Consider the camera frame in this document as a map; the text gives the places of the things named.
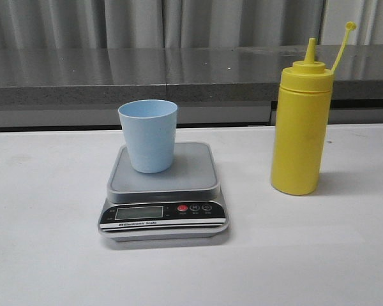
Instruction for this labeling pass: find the grey stone counter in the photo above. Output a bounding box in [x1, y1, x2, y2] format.
[0, 43, 383, 133]

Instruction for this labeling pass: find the silver digital kitchen scale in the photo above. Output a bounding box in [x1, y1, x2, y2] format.
[98, 142, 229, 242]

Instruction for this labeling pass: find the grey curtain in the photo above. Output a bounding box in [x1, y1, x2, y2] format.
[0, 1, 383, 49]

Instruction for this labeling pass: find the yellow squeeze bottle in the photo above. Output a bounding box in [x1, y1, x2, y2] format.
[271, 22, 357, 196]

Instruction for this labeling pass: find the light blue plastic cup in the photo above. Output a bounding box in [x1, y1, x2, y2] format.
[117, 99, 178, 173]

